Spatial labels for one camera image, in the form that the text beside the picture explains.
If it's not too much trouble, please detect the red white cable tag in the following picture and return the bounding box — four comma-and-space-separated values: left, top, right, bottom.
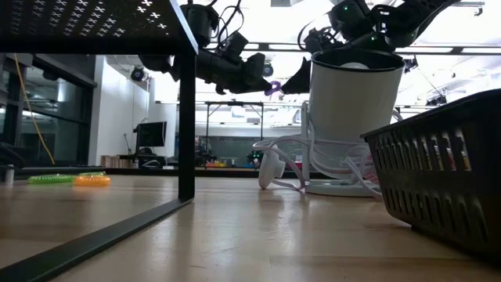
351, 154, 380, 186

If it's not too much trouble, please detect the orange coil keychain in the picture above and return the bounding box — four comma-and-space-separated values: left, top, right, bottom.
73, 175, 112, 188

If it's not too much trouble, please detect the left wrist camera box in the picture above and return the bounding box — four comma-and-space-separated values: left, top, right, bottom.
222, 31, 250, 60

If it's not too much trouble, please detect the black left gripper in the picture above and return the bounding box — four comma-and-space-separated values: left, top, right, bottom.
195, 49, 273, 96

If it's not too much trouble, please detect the black perforated metal shelf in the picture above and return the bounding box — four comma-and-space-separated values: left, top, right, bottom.
0, 0, 200, 282

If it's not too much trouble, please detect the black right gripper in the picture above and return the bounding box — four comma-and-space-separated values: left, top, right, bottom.
281, 29, 392, 95

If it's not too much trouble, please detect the black aluminium table frame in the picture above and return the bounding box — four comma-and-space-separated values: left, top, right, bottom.
0, 166, 333, 179

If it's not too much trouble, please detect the grey metal post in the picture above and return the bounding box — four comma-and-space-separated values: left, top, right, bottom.
3, 164, 16, 186

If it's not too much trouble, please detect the purple coil keychain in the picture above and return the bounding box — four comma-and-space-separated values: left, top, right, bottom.
264, 80, 283, 97

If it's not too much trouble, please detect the yellow extension cable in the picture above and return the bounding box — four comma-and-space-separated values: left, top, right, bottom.
13, 52, 56, 165

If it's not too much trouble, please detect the black gantry frame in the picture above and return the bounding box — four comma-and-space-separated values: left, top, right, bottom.
203, 100, 265, 142

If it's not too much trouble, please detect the black computer monitor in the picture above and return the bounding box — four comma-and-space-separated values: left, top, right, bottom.
135, 121, 168, 149

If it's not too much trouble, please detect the white lamp power cable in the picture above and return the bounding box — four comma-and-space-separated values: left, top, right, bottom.
252, 109, 404, 199

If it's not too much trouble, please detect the white desk lamp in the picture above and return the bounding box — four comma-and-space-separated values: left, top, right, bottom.
301, 49, 406, 198

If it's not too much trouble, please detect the black mesh basket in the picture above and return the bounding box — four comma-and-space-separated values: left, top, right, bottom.
359, 89, 501, 259

